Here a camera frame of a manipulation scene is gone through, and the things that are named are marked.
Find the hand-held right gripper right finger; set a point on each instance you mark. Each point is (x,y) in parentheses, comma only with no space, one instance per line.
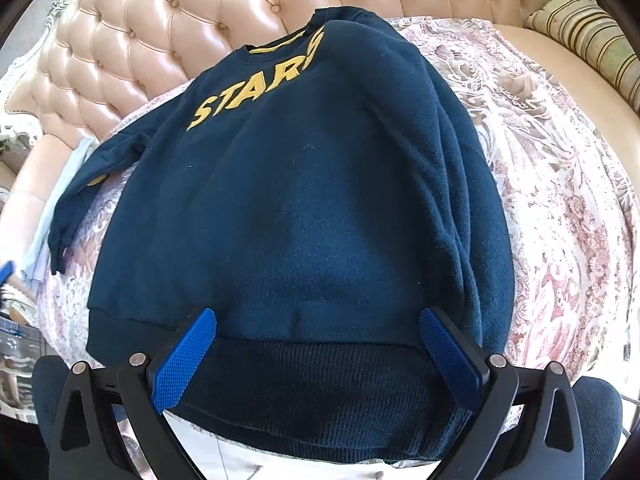
(450,360)

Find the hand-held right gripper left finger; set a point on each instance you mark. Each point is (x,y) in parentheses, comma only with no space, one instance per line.
(185,360)

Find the striped green cushion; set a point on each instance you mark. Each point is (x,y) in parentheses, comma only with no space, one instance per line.
(585,40)

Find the pink floral blanket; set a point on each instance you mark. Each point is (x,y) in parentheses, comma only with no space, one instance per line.
(550,200)

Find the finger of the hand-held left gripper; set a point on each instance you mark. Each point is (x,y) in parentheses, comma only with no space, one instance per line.
(6,271)

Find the navy sweatshirt with yellow print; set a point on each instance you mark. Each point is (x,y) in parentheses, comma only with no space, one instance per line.
(310,200)

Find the beige tufted leather sofa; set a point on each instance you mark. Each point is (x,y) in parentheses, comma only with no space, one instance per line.
(175,20)

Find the light blue cloth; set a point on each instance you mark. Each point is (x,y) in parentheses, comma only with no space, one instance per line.
(50,230)

